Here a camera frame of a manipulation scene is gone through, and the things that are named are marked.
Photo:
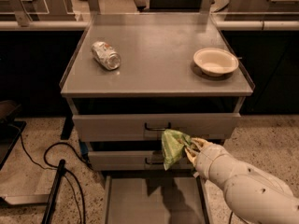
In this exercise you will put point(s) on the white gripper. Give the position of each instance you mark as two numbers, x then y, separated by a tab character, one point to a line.
209	160

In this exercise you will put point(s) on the green jalapeno chip bag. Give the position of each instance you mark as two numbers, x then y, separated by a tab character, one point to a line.
173	145

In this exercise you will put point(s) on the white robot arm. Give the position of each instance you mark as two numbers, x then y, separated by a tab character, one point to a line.
251	193

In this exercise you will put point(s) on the bottom grey open drawer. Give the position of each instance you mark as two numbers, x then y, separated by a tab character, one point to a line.
155	200

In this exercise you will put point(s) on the grey drawer cabinet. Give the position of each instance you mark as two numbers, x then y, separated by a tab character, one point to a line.
157	76

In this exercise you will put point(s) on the middle grey drawer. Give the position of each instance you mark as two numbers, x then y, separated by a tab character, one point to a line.
124	160

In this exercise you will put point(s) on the top grey drawer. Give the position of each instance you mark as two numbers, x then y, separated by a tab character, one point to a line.
96	128

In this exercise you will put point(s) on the white paper bowl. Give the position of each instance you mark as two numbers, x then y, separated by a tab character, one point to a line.
215	62

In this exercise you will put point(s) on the crushed silver soda can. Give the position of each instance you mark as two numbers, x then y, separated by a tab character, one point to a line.
106	55

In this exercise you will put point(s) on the black bar on floor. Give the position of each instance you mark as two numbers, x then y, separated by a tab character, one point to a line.
53	193

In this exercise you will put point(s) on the dark object left edge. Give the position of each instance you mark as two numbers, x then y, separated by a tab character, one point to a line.
10	128

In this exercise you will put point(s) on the black middle drawer handle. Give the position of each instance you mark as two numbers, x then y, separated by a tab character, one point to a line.
150	162

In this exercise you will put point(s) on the black drawer handle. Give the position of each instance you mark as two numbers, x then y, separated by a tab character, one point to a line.
150	162
157	129

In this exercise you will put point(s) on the black top drawer handle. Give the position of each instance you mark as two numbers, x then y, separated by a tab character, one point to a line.
157	129

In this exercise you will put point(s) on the white horizontal rail pipe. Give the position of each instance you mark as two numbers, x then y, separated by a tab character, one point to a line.
221	25

